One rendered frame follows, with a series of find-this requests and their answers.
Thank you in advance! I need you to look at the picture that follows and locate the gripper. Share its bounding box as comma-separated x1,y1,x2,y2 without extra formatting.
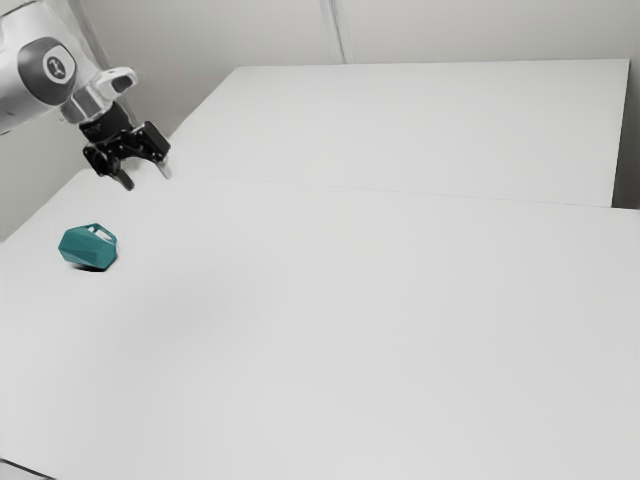
78,101,174,192

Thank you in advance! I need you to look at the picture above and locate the teal faceted mug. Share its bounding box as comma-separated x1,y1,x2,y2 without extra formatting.
57,223,120,273

